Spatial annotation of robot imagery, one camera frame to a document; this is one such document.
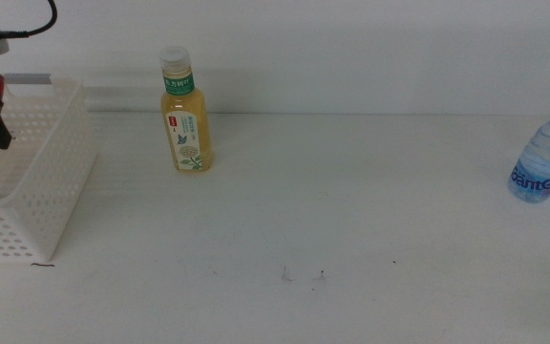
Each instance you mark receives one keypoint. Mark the clear water bottle blue cap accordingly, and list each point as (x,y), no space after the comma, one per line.
(540,162)

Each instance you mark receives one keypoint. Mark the yellow tea bottle white cap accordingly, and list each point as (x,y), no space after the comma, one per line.
(186,119)

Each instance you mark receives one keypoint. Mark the white perforated plastic basket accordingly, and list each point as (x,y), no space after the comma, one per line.
(50,181)

